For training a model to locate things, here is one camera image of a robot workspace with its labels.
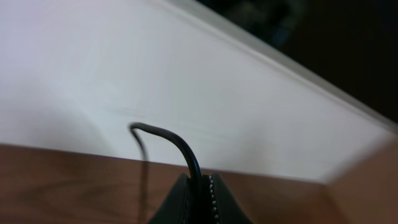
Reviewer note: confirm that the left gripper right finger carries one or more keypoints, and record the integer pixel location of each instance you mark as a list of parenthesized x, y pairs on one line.
[(219, 205)]

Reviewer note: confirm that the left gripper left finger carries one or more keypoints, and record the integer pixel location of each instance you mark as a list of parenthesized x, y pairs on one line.
[(177, 206)]

